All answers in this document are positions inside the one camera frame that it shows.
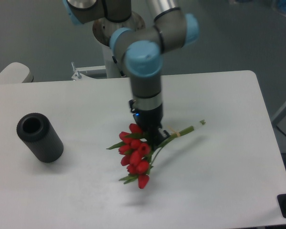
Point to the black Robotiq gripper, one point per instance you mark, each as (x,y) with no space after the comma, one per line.
(150,121)

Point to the red tulip bouquet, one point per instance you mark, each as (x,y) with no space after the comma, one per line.
(139,153)

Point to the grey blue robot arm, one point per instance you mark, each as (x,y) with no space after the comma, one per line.
(138,51)

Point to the black ribbed cylinder vase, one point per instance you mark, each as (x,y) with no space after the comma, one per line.
(37,133)

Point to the white chair armrest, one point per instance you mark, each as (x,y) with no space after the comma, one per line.
(16,73)

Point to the white metal base frame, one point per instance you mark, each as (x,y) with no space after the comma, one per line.
(85,73)

